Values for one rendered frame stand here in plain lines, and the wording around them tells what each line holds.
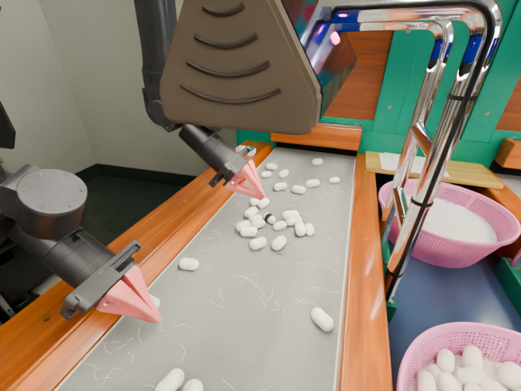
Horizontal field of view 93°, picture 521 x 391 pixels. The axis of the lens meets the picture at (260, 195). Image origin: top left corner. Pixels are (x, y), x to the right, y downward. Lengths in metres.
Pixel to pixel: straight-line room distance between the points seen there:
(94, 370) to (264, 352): 0.21
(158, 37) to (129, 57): 1.79
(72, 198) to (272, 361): 0.30
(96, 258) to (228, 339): 0.20
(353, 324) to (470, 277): 0.35
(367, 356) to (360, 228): 0.25
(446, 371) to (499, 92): 0.74
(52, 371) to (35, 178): 0.22
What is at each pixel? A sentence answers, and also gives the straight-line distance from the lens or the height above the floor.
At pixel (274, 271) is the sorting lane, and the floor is 0.74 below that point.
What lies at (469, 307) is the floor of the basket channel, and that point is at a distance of 0.62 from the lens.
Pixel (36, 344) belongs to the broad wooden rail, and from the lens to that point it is 0.45.
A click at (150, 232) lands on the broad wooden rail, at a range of 0.54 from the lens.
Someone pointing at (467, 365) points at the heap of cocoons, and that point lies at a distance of 0.45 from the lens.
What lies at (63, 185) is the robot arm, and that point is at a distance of 0.34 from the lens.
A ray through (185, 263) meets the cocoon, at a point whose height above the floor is 0.76.
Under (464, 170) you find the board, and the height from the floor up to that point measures 0.78.
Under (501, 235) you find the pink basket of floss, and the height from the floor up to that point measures 0.73.
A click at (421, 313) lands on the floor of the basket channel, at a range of 0.56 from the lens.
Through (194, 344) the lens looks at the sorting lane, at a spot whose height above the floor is 0.74.
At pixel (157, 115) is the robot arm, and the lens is 0.51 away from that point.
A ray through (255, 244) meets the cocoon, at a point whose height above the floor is 0.76.
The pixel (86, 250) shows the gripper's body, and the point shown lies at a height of 0.86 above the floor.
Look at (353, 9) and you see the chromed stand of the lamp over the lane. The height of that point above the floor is 1.11.
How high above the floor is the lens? 1.07
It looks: 30 degrees down
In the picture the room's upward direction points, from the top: straight up
